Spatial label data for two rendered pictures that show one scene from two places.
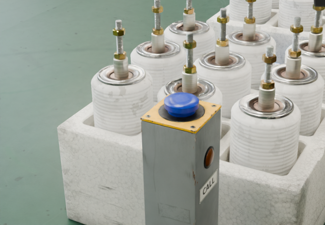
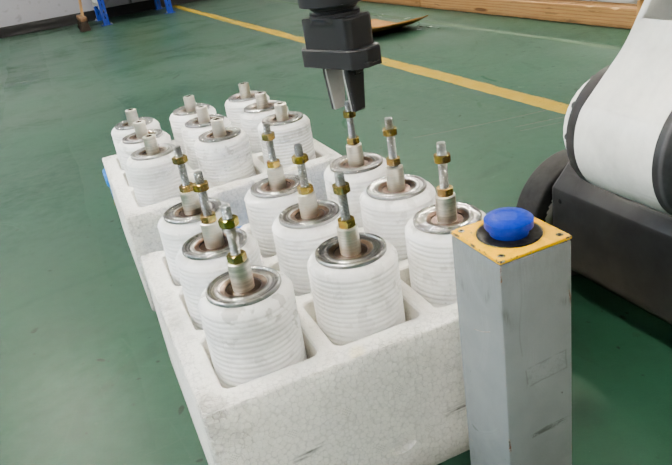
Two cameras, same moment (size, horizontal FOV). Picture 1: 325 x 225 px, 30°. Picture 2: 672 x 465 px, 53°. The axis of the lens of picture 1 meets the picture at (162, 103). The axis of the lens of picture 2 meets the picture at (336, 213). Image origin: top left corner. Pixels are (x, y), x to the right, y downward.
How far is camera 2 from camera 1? 0.60 m
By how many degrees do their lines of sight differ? 44
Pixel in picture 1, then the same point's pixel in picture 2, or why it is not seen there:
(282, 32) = (231, 188)
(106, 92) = (262, 313)
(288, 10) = (221, 161)
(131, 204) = (350, 448)
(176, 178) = (549, 318)
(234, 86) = not seen: hidden behind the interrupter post
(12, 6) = not seen: outside the picture
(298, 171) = not seen: hidden behind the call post
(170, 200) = (542, 353)
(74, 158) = (244, 448)
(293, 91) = (425, 200)
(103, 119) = (261, 360)
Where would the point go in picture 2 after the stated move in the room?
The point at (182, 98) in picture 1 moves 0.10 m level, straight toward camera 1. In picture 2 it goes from (509, 215) to (637, 236)
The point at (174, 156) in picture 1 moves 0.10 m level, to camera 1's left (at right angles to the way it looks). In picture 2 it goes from (547, 287) to (493, 355)
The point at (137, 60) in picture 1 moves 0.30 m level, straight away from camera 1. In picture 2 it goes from (211, 267) to (52, 229)
